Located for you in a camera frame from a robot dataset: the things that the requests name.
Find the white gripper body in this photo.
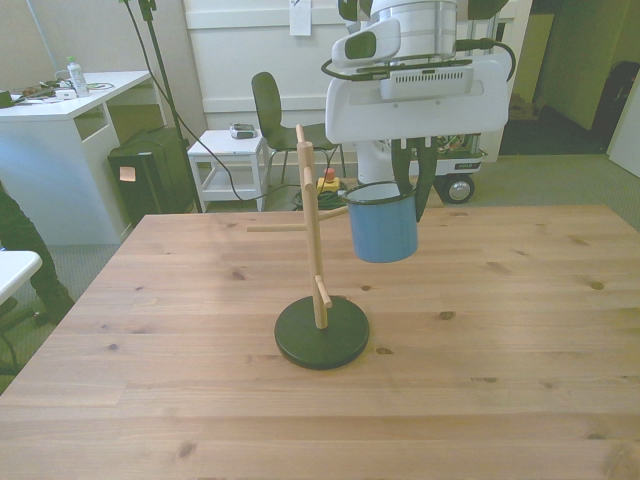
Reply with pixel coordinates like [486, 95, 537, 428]
[324, 53, 511, 144]

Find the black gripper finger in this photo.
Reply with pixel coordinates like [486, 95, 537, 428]
[391, 138, 417, 199]
[412, 138, 437, 222]

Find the blue enamel mug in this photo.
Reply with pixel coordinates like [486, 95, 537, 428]
[342, 182, 420, 265]

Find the wooden mug tree black base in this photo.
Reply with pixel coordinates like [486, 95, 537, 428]
[246, 123, 371, 371]

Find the white wheeled cart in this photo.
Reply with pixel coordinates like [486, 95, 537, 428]
[429, 132, 501, 206]

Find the yellow emergency stop button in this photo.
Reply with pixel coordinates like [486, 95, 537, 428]
[316, 167, 344, 196]

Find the dark grey chair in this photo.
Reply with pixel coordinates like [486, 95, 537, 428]
[250, 71, 346, 184]

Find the white paper sheet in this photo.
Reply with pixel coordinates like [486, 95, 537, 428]
[289, 0, 312, 37]

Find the white side table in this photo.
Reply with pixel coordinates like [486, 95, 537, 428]
[187, 128, 270, 214]

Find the black computer tower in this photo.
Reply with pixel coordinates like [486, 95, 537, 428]
[107, 127, 199, 229]

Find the clear plastic bottle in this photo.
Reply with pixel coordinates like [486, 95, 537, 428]
[66, 55, 91, 99]

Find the white desk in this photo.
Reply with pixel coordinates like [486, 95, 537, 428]
[0, 69, 154, 247]

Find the person's dark trouser leg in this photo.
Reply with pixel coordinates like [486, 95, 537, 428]
[0, 182, 76, 326]

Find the white rounded tabletop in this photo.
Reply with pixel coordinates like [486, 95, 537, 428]
[0, 249, 43, 306]

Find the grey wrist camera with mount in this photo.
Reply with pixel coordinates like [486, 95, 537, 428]
[349, 59, 476, 99]

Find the black coiled cable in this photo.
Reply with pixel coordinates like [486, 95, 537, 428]
[292, 184, 359, 211]

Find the black stand cable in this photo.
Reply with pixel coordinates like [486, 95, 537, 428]
[119, 0, 306, 204]

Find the black camera stand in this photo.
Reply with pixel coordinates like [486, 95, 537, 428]
[117, 0, 205, 214]

